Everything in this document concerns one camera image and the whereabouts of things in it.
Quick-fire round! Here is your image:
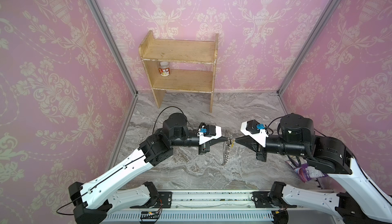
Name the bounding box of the silver metal key holder plate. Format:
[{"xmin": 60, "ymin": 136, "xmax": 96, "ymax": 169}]
[{"xmin": 222, "ymin": 138, "xmax": 233, "ymax": 166}]

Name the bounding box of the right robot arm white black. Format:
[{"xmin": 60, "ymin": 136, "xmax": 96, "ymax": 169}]
[{"xmin": 235, "ymin": 113, "xmax": 392, "ymax": 224}]

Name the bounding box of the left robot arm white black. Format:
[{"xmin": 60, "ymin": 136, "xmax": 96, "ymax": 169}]
[{"xmin": 68, "ymin": 113, "xmax": 229, "ymax": 224}]

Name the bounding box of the purple snack packet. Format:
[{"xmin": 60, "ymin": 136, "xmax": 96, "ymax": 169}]
[{"xmin": 286, "ymin": 161, "xmax": 328, "ymax": 183}]

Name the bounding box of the white jar red label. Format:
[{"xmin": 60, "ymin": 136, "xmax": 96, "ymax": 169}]
[{"xmin": 159, "ymin": 62, "xmax": 170, "ymax": 77}]

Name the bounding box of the wooden two-tier shelf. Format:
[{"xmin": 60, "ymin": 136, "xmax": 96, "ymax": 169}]
[{"xmin": 138, "ymin": 31, "xmax": 219, "ymax": 112}]

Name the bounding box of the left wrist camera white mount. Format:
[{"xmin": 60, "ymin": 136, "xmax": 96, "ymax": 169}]
[{"xmin": 197, "ymin": 123, "xmax": 222, "ymax": 145}]

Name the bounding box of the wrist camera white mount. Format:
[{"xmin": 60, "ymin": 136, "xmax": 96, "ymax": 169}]
[
  {"xmin": 241, "ymin": 120, "xmax": 269, "ymax": 147},
  {"xmin": 197, "ymin": 123, "xmax": 222, "ymax": 145}
]

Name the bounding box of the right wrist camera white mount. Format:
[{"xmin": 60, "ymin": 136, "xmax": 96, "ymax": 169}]
[{"xmin": 241, "ymin": 120, "xmax": 269, "ymax": 147}]

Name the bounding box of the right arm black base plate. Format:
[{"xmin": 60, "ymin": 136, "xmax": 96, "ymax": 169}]
[{"xmin": 251, "ymin": 191, "xmax": 297, "ymax": 209}]

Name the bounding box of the aluminium front rail frame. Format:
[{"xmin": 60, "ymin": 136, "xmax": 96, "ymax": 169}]
[{"xmin": 103, "ymin": 190, "xmax": 343, "ymax": 224}]

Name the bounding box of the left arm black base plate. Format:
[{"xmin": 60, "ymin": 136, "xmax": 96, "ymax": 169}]
[{"xmin": 130, "ymin": 191, "xmax": 173, "ymax": 209}]

